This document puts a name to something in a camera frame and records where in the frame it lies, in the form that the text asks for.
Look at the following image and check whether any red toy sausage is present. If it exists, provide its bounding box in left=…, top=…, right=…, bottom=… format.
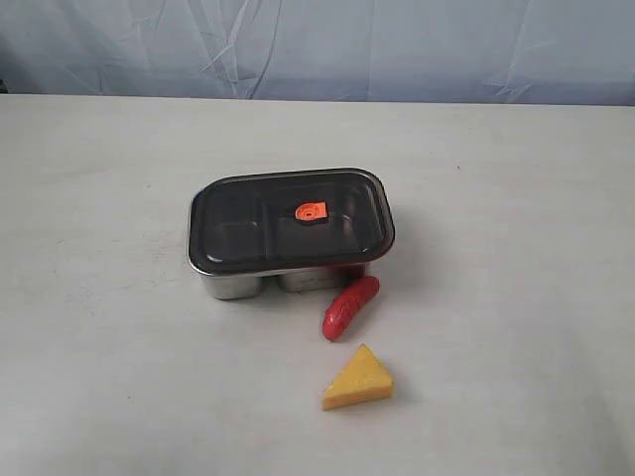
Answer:
left=322, top=276, right=380, bottom=341

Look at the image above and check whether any blue-white backdrop cloth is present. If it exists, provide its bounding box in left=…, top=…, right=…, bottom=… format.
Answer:
left=1, top=1, right=634, bottom=105

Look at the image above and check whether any yellow toy cheese wedge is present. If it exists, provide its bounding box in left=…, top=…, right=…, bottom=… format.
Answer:
left=321, top=344, right=394, bottom=411

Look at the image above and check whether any steel two-compartment lunch box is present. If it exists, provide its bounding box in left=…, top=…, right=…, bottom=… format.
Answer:
left=188, top=235, right=395, bottom=300

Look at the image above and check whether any dark lid with orange seal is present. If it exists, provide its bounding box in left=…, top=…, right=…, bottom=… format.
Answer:
left=188, top=168, right=395, bottom=278

